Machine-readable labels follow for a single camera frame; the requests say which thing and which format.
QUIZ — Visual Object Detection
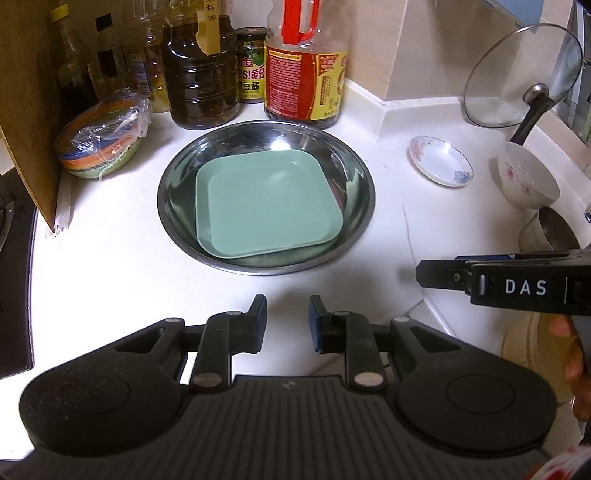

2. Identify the person's right hand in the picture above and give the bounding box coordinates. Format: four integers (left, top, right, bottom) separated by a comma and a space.
549, 318, 591, 418

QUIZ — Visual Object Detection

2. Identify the glass pot lid black handle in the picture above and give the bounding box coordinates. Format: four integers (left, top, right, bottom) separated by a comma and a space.
464, 23, 584, 145

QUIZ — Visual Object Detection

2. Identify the large steel basin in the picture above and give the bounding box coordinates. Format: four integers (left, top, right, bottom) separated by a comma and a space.
156, 119, 378, 277

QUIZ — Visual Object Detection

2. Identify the cream plate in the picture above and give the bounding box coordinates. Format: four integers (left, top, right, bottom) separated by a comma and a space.
502, 313, 583, 403

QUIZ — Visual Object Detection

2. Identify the red patterned cloth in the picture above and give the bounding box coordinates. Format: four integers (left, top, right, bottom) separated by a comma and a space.
536, 440, 591, 480

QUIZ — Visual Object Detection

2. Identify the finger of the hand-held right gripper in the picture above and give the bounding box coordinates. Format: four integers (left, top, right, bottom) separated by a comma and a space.
454, 254, 517, 264
415, 259, 485, 296

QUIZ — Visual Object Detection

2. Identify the yellow-cap dark sauce bottle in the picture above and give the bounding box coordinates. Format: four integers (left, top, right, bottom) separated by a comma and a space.
49, 4, 95, 118

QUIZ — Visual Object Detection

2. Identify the large dark oil bottle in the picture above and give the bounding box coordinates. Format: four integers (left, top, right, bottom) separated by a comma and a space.
161, 0, 243, 131

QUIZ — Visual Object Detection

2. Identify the dark label sauce bottle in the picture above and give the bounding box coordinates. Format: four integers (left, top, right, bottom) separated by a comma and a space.
91, 13, 126, 95

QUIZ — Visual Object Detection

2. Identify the green-lid bean paste jar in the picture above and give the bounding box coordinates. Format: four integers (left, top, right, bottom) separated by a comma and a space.
235, 26, 269, 105

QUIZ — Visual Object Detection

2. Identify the small floral saucer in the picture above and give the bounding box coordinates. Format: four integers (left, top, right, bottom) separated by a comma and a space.
408, 136, 475, 188

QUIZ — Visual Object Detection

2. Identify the wrapped stack of colourful bowls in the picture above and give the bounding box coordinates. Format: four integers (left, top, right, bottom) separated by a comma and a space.
54, 89, 153, 181

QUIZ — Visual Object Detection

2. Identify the brown wooden board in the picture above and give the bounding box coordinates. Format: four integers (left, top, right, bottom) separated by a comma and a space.
0, 0, 75, 237

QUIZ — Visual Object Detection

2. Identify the white floral bowl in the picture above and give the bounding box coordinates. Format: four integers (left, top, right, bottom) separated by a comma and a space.
497, 141, 561, 212

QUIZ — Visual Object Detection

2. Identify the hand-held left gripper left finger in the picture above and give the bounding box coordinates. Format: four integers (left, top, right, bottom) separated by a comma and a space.
113, 294, 269, 393

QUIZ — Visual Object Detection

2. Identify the green square plate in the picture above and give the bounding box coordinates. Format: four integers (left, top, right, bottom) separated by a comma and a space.
194, 150, 345, 260

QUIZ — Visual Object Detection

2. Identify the black stove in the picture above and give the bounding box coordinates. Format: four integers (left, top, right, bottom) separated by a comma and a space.
0, 178, 38, 380

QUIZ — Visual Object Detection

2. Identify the small steel bowl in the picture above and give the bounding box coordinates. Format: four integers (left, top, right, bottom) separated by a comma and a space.
518, 206, 582, 254

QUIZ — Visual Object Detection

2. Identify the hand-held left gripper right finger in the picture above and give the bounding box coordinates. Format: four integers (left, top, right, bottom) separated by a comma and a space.
308, 295, 468, 393

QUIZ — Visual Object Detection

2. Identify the clear oil bottle blue label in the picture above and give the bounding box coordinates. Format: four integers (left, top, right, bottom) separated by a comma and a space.
124, 0, 171, 114

